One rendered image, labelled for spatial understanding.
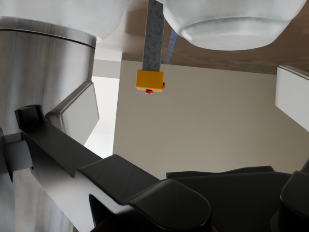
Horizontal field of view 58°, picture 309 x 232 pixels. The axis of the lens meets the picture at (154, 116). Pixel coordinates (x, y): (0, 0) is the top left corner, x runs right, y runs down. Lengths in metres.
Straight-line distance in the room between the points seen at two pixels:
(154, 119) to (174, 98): 0.64
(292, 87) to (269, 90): 6.49
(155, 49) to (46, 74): 1.03
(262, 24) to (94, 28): 0.16
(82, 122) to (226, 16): 0.16
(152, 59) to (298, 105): 1.12
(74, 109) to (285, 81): 0.13
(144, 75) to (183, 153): 5.04
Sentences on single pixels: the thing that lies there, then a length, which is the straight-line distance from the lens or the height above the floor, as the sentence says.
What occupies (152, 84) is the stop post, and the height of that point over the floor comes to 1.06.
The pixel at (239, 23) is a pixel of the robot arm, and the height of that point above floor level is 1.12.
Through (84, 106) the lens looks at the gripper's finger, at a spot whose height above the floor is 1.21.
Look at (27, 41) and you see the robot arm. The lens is 0.30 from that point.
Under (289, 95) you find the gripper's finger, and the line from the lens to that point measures 0.20.
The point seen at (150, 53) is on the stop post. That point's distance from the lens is 1.29.
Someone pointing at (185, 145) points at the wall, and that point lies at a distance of 6.21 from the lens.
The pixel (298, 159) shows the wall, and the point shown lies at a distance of 6.99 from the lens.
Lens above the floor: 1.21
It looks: level
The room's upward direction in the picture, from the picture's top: 175 degrees counter-clockwise
